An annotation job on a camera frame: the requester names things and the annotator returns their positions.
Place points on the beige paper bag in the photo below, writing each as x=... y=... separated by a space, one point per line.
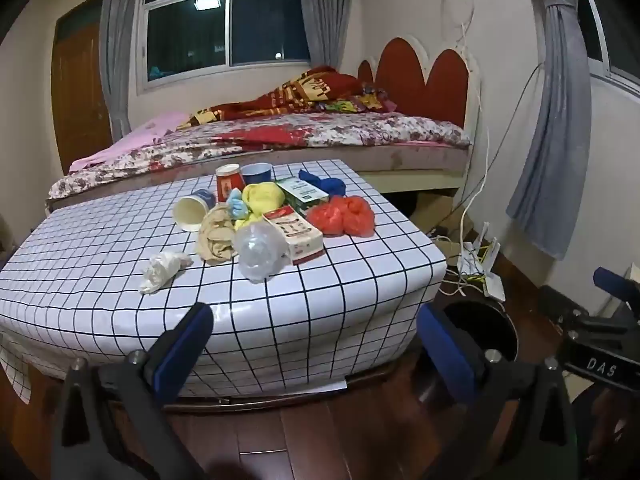
x=217 y=237

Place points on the yellow plastic bag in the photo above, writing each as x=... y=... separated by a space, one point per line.
x=262 y=197

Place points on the side window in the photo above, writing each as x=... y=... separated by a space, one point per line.
x=600 y=30

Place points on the clear plastic bag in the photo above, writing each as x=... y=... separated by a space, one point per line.
x=255 y=252

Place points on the bed with red headboard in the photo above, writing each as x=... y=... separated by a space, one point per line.
x=415 y=70

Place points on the floral bed quilt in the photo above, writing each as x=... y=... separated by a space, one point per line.
x=350 y=127

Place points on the red white carton box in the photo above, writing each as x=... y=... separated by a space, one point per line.
x=295 y=235

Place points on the red patterned blanket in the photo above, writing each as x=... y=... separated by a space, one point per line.
x=300 y=90

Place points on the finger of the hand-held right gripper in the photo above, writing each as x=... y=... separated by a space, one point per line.
x=614 y=281
x=580 y=322

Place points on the large window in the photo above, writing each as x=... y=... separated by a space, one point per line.
x=225 y=15

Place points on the white paper cup blue print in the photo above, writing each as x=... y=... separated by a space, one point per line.
x=192 y=210

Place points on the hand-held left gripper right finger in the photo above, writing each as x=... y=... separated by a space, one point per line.
x=445 y=355

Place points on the white tissue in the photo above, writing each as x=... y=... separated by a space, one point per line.
x=162 y=270

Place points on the long grey curtain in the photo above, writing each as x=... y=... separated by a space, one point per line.
x=555 y=135

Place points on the wooden door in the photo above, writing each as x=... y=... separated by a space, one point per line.
x=80 y=95

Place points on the pink blanket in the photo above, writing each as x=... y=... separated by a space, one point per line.
x=145 y=132

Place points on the flat white router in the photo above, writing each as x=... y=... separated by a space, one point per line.
x=494 y=286

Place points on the black trash bin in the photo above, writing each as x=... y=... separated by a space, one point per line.
x=480 y=325

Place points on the green white carton box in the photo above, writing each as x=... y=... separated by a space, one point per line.
x=300 y=194

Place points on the light blue wrapper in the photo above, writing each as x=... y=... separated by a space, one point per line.
x=236 y=206

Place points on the white router with antennas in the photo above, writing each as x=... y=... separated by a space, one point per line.
x=475 y=257

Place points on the cardboard box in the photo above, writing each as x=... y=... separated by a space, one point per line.
x=432 y=207

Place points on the red plastic bag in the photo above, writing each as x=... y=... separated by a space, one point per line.
x=342 y=216

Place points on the red paper cup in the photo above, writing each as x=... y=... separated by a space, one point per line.
x=228 y=185

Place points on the white checked tablecloth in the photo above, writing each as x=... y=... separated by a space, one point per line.
x=100 y=285

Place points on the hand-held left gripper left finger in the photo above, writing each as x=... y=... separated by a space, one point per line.
x=185 y=340

